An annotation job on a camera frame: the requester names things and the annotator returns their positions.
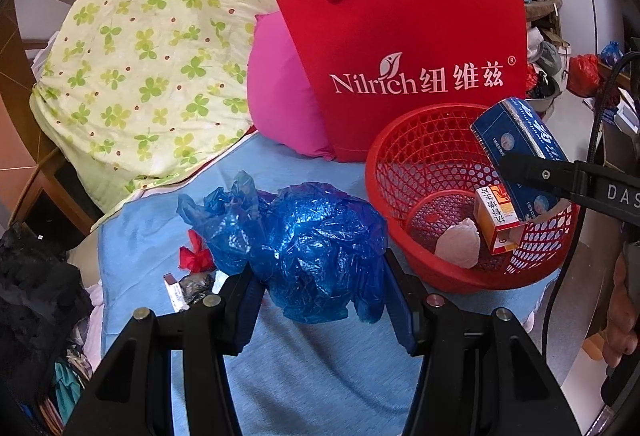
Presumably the wooden bed frame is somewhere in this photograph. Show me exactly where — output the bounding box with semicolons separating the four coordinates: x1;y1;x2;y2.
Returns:
10;31;96;237

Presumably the pink pillow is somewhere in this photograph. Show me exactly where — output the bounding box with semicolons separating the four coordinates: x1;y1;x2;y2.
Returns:
246;11;336;160

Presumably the person's right hand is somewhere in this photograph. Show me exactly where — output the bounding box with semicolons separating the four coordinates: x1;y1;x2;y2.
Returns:
602;241;640;367

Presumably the light blue blanket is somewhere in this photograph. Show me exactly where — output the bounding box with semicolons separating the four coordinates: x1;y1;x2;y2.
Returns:
97;131;546;436

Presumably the pale pink cloth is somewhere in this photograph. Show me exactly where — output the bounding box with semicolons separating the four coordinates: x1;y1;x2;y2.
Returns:
84;281;107;367

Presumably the red plastic basket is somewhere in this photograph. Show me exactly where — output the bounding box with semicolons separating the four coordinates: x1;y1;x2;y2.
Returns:
365;104;581;293

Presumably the red paper shopping bag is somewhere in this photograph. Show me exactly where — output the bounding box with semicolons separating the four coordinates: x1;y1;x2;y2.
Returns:
276;0;531;163

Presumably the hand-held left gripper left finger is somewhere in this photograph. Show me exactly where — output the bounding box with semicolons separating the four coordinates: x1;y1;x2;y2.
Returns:
62;261;266;436

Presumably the blue cardboard box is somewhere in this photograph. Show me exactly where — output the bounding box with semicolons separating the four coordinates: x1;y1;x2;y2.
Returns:
470;97;571;223

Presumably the red plastic bag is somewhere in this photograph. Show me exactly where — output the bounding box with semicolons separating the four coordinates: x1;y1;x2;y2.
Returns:
567;54;603;97

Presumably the black braided cable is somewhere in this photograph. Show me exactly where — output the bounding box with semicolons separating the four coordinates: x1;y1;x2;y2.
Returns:
587;50;632;163

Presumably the cluttered storage shelf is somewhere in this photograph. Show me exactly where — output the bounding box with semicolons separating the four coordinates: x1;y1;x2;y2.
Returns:
522;0;568;117

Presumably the small white packet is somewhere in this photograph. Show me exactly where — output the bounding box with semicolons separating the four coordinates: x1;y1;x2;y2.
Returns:
162;273;187;312

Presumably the orange medicine box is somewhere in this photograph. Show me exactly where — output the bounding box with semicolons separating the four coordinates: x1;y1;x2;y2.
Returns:
472;183;526;256

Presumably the dark crumpled wrapper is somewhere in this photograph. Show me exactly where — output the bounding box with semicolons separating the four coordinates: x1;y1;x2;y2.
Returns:
177;272;216;304

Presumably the beige cushion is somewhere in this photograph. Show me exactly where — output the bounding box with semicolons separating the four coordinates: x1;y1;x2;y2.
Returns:
67;233;106;289

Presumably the crumpled white tissue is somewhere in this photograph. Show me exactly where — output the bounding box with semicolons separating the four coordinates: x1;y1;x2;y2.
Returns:
434;217;482;269

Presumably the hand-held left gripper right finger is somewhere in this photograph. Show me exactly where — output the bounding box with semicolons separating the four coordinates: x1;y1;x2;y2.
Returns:
382;249;583;436

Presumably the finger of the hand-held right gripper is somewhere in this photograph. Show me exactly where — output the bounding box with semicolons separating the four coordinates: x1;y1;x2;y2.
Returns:
500;151;581;207

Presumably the clover print quilt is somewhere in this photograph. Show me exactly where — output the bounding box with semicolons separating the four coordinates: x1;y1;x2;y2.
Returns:
29;0;386;227

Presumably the small blue plastic bag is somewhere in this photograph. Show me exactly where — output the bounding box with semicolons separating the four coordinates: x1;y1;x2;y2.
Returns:
600;41;626;68

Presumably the pile of dark clothes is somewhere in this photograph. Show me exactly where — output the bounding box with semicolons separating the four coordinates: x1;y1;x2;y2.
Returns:
0;221;96;417

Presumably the red ribbon bow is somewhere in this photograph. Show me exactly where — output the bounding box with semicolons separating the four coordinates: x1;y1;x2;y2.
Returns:
179;230;216;273

